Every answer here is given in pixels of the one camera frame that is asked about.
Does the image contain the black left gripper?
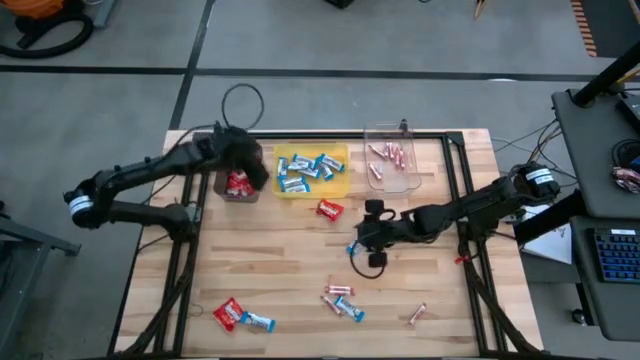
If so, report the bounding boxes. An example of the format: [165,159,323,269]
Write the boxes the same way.
[202,127,271,191]

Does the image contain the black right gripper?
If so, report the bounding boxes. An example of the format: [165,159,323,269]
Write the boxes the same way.
[355,199,411,269]

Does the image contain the colourful candy bag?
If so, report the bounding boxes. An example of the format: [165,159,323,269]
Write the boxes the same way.
[610,166,640,195]

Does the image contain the dark grey plastic bin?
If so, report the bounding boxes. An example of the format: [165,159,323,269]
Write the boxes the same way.
[213,141,265,204]

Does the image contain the yellow plastic bin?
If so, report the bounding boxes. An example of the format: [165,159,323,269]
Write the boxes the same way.
[272,142,351,200]

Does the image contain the clear plastic bin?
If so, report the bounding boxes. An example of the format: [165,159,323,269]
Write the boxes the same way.
[363,122,424,195]

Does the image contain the black desk beam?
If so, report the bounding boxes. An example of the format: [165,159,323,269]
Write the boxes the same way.
[513,194,589,246]

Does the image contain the white paper sheet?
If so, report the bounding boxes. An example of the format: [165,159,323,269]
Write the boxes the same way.
[519,202,574,266]

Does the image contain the grey metal cart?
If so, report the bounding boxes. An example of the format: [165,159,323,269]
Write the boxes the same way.
[0,202,82,360]

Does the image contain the grey desk top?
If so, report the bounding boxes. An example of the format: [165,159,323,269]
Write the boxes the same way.
[551,88,640,219]
[569,215,640,342]

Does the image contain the black backlit keyboard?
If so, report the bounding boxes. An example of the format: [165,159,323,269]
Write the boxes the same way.
[592,227,640,285]

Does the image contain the dark mat with striped edge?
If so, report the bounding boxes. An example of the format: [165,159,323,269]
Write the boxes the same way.
[569,0,640,59]

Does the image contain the right wrist black cable loop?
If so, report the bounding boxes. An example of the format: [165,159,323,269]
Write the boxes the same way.
[348,249,389,280]

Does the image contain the wrist black cable loop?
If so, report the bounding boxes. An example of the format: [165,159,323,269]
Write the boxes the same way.
[348,249,389,280]
[221,83,265,131]

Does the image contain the left wrist black cable loop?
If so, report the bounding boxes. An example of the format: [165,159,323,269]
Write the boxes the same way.
[221,83,265,131]

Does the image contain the black aluminium table frame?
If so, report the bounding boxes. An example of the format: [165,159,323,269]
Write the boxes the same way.
[107,119,544,360]

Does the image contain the tangled floor cables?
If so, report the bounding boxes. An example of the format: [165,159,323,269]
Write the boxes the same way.
[492,118,569,181]

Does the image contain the black vacuum hose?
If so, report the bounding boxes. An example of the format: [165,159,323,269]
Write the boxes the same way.
[0,12,95,60]

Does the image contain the black post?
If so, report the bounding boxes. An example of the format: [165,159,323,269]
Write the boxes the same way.
[571,42,640,108]

